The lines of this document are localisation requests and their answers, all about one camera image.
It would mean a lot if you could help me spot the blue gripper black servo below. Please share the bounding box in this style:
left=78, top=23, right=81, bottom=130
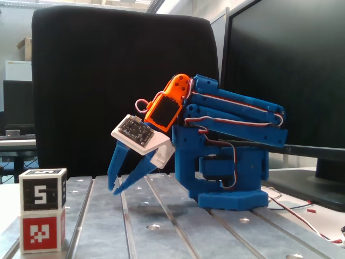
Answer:
left=107, top=121, right=162, bottom=195

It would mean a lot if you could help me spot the black cube with number five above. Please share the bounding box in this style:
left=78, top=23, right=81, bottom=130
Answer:
left=18, top=168, right=67, bottom=213

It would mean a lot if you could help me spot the red cube with white pattern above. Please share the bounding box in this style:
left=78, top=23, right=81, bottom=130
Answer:
left=19, top=207, right=67, bottom=254

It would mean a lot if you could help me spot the black office chair back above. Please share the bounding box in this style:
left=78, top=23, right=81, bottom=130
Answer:
left=31, top=5, right=220, bottom=182

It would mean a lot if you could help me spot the black keyboard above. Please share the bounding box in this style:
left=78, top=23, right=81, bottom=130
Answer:
left=0, top=134, right=37, bottom=140

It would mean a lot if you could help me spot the white office desk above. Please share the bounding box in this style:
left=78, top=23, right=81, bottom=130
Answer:
left=0, top=139, right=38, bottom=184

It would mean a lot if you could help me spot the small black flat screen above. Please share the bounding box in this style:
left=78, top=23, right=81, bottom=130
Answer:
left=3, top=80, right=35, bottom=127

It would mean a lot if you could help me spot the white cabinet with yellow label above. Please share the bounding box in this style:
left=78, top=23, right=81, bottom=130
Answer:
left=5, top=60, right=33, bottom=81

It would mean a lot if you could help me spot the brown cardboard box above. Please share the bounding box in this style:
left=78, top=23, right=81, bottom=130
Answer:
left=16, top=37, right=33, bottom=62

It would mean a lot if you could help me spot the grey partition panel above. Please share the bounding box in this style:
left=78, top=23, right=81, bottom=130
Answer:
left=210, top=8, right=230, bottom=81

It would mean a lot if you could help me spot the black Dell monitor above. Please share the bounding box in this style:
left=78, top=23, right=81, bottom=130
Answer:
left=217, top=0, right=345, bottom=213

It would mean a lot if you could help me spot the red white black servo cable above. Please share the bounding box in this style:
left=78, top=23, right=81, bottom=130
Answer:
left=184, top=77, right=286, bottom=127
left=185, top=115, right=273, bottom=134
left=199, top=127, right=240, bottom=192
left=134, top=98, right=150, bottom=113

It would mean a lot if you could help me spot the aluminium slotted base plate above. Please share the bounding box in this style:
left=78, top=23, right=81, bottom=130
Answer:
left=0, top=174, right=340, bottom=259

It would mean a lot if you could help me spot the dark ceiling light rail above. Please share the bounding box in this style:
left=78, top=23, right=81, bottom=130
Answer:
left=147, top=0, right=165, bottom=13

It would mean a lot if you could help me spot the red white base cable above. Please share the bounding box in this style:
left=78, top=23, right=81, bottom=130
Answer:
left=268, top=196, right=344, bottom=243

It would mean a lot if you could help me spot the thin wire with red connector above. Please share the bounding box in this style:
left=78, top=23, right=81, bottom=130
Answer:
left=265, top=187, right=318, bottom=214

